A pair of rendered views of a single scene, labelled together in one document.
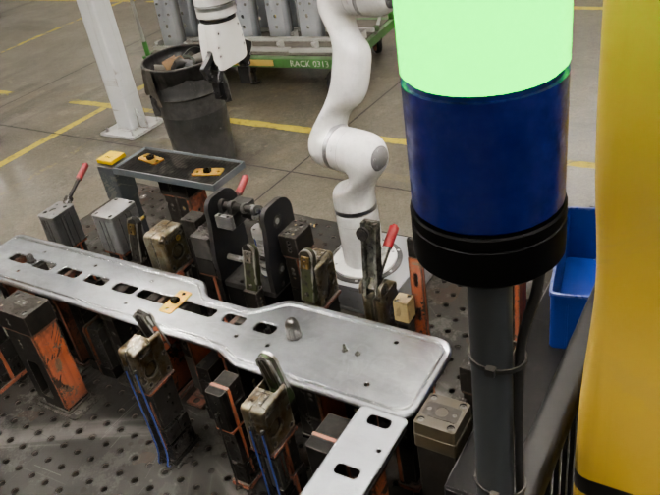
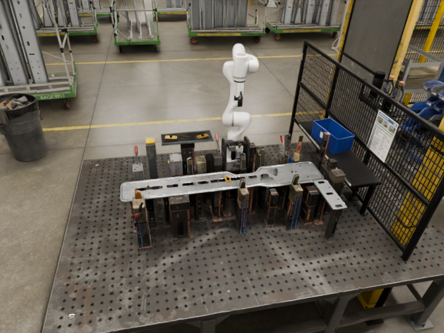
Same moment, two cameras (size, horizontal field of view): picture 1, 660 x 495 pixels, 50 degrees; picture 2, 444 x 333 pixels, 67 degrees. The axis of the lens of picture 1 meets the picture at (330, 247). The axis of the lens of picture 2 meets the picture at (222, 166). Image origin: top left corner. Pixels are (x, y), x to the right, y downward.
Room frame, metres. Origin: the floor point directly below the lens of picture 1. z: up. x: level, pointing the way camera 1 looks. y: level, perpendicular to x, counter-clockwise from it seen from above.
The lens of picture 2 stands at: (0.27, 1.78, 2.39)
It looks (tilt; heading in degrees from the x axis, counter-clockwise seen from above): 36 degrees down; 310
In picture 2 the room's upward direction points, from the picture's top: 2 degrees clockwise
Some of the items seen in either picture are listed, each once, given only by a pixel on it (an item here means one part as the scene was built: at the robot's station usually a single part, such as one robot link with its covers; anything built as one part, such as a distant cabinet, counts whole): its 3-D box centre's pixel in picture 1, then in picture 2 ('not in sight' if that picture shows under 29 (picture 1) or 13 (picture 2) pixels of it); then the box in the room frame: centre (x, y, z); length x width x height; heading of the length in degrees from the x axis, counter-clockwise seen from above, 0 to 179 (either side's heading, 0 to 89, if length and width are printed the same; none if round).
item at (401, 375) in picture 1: (168, 303); (224, 180); (1.40, 0.40, 1.00); 1.38 x 0.22 x 0.02; 54
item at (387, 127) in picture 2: not in sight; (382, 135); (0.72, -0.38, 1.30); 0.23 x 0.02 x 0.31; 144
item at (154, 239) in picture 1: (179, 288); (200, 180); (1.62, 0.42, 0.89); 0.13 x 0.11 x 0.38; 144
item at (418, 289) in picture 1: (422, 334); (295, 164); (1.19, -0.17, 0.95); 0.03 x 0.01 x 0.50; 54
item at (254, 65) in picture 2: not in sight; (245, 60); (1.58, 0.04, 1.69); 0.30 x 0.16 x 0.09; 131
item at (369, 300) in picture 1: (387, 345); (281, 172); (1.25, -0.09, 0.88); 0.07 x 0.06 x 0.35; 144
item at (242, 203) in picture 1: (262, 280); (234, 167); (1.50, 0.18, 0.94); 0.18 x 0.13 x 0.49; 54
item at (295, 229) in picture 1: (308, 299); (249, 168); (1.44, 0.08, 0.91); 0.07 x 0.05 x 0.42; 144
